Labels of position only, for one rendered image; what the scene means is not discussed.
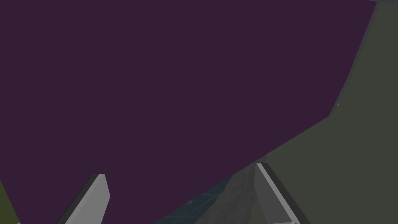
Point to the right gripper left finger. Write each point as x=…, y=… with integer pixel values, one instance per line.
x=90, y=202

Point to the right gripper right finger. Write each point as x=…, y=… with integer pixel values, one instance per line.
x=270, y=199

